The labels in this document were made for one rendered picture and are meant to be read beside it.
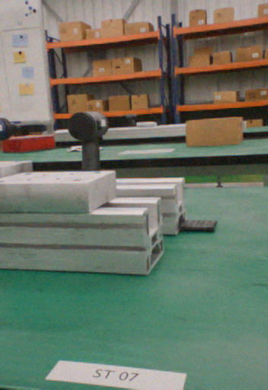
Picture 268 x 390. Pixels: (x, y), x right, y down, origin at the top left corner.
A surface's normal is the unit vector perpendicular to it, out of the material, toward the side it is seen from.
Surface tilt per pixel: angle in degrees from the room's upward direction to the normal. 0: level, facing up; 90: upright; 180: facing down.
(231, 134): 90
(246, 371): 0
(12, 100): 90
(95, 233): 90
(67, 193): 90
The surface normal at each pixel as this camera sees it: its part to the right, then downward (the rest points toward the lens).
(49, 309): -0.06, -0.98
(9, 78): -0.27, 0.18
